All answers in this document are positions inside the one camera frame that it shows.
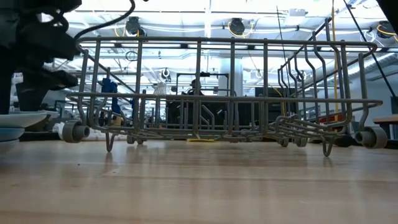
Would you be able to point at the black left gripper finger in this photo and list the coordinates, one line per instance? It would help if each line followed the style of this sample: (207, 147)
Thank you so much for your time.
(6, 93)
(34, 81)

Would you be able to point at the blue plate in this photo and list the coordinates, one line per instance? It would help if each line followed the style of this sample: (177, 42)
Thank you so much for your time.
(9, 134)

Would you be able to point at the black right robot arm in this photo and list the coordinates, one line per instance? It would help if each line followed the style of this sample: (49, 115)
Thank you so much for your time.
(391, 4)

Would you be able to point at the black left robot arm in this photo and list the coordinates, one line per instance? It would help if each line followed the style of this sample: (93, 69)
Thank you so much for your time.
(31, 4)

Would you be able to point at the blue machine part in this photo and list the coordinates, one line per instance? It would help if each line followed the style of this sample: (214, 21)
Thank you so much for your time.
(109, 87)

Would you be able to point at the small black ceiling reel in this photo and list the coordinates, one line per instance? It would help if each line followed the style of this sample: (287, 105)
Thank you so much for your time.
(165, 73)

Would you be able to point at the person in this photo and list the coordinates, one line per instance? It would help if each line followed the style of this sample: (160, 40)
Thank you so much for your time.
(194, 87)

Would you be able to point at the red storage bins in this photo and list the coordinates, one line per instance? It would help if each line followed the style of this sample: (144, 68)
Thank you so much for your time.
(332, 118)

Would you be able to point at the wooden top work table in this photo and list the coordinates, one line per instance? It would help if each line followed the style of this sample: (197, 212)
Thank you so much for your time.
(387, 119)

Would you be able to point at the black metal gantry frame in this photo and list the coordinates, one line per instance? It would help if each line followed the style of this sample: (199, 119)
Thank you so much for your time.
(202, 74)

